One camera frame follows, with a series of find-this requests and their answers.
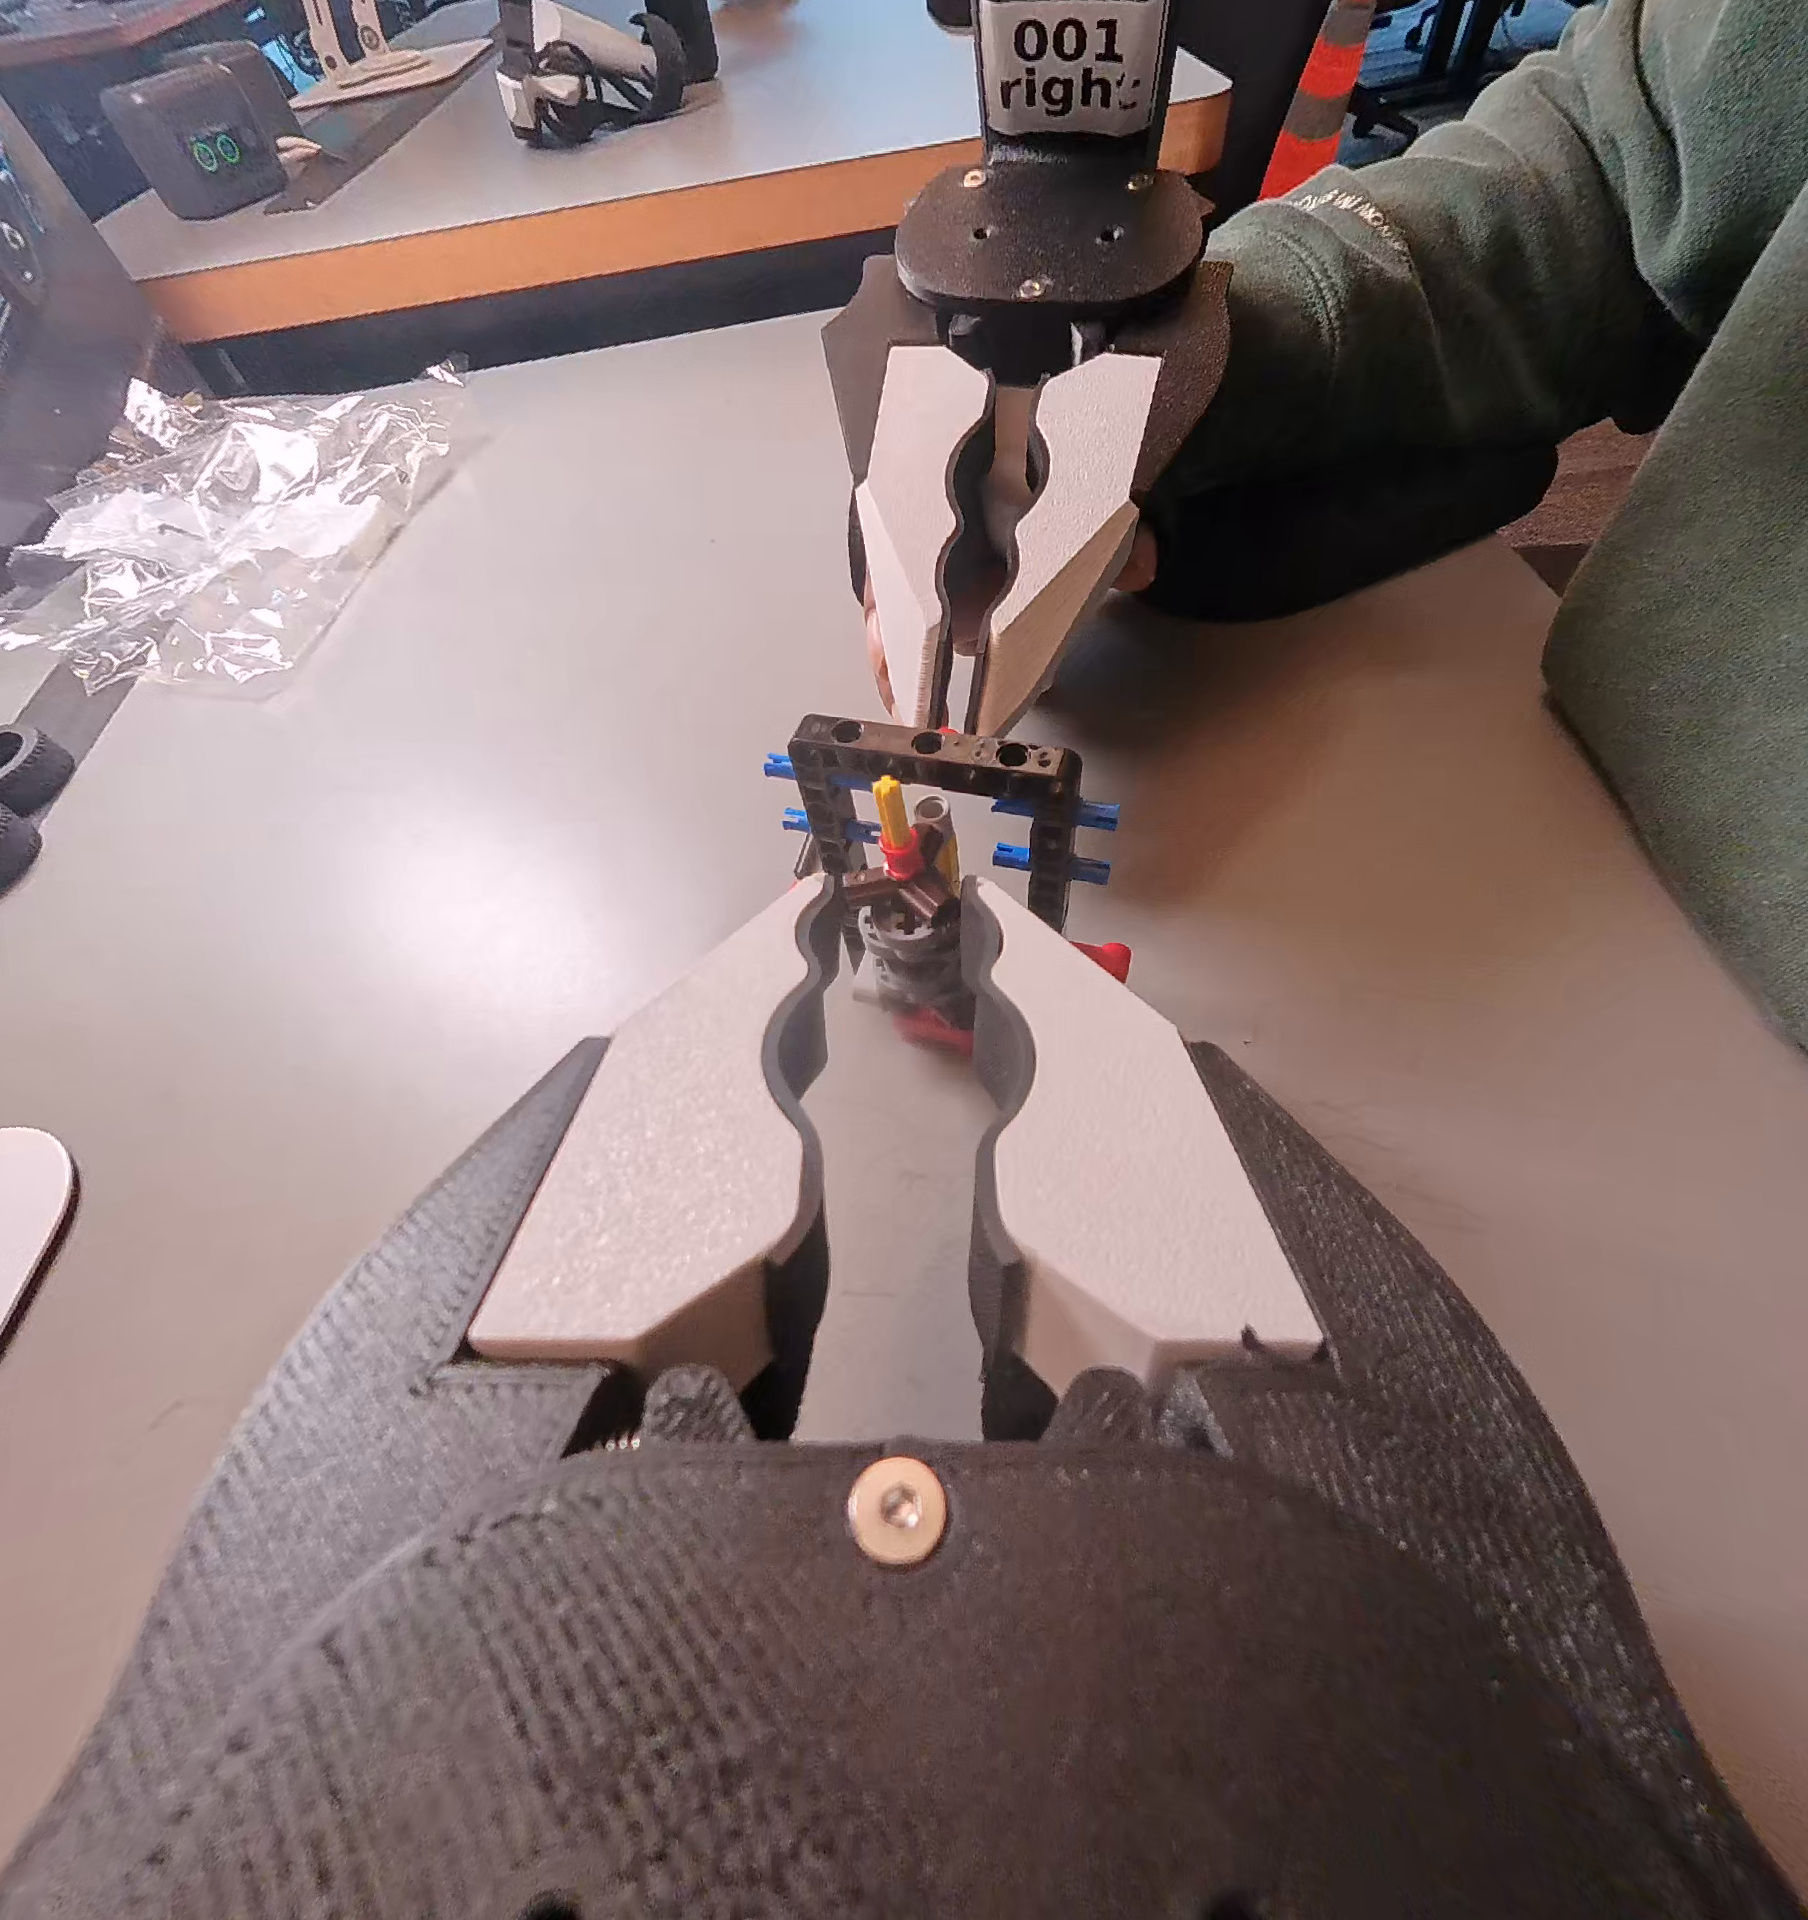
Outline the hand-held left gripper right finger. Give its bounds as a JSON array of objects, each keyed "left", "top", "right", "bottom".
[{"left": 963, "top": 876, "right": 1327, "bottom": 1447}]

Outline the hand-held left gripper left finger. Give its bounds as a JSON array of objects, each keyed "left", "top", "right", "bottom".
[{"left": 465, "top": 873, "right": 835, "bottom": 1441}]

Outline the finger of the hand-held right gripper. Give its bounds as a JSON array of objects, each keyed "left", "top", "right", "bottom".
[
  {"left": 971, "top": 359, "right": 1160, "bottom": 736},
  {"left": 850, "top": 344, "right": 998, "bottom": 726}
]

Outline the black lego frame assembly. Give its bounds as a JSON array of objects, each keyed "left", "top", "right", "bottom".
[{"left": 762, "top": 714, "right": 1139, "bottom": 1058}]

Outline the person's right forearm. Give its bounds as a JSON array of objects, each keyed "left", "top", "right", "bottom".
[{"left": 1202, "top": 0, "right": 1808, "bottom": 453}]

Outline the person's right hand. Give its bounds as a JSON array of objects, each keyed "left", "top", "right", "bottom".
[{"left": 856, "top": 514, "right": 1160, "bottom": 718}]

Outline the orange traffic cone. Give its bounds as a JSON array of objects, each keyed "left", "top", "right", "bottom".
[{"left": 1262, "top": 0, "right": 1372, "bottom": 201}]

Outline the grey top wooden table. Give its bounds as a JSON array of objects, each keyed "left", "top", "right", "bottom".
[{"left": 95, "top": 0, "right": 1236, "bottom": 350}]

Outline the spare hand-held gripper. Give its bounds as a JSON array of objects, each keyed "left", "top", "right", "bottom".
[{"left": 494, "top": 0, "right": 725, "bottom": 153}]

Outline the clear plastic bag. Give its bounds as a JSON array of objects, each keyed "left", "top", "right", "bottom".
[{"left": 12, "top": 359, "right": 476, "bottom": 696}]

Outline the tall white book stand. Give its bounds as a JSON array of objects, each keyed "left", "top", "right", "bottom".
[{"left": 294, "top": 0, "right": 498, "bottom": 112}]

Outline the dark device with green lights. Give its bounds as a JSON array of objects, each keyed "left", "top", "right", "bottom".
[{"left": 100, "top": 39, "right": 295, "bottom": 220}]

